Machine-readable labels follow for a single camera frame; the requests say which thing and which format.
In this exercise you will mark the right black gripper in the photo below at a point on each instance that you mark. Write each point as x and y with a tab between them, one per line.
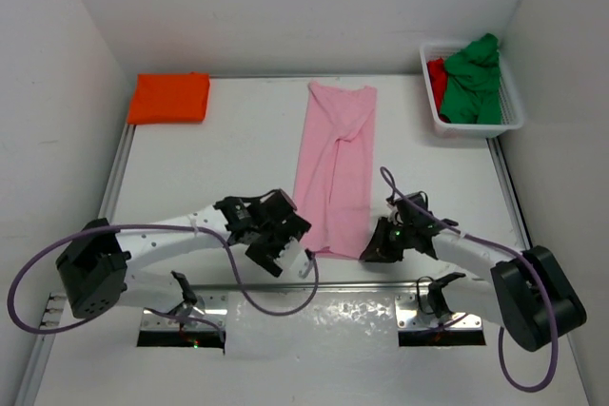
379	250

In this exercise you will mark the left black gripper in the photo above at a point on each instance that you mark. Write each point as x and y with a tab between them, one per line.
293	227

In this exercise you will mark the pink t shirt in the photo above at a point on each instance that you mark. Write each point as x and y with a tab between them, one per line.
333	181

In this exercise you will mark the green t shirt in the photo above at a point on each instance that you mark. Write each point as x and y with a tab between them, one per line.
474	79

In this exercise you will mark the orange t shirt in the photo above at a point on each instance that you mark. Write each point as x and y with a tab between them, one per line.
169	99

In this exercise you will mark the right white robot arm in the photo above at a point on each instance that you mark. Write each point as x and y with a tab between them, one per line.
527	294

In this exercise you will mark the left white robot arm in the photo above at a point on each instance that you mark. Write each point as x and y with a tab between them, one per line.
105	265

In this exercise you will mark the white front cover board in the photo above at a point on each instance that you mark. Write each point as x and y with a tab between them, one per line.
343	349

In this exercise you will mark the white plastic laundry basket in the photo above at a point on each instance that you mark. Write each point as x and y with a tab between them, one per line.
512	114

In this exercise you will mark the red t shirt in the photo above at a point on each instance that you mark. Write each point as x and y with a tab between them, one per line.
438	79

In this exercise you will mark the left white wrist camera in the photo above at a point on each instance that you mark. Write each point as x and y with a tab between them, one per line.
295	261

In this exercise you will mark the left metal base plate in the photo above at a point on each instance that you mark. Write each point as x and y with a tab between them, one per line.
207	314

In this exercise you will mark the metal base plate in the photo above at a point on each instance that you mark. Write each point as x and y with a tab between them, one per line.
207	314
413	314

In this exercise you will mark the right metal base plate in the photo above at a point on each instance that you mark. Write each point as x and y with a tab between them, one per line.
413	314

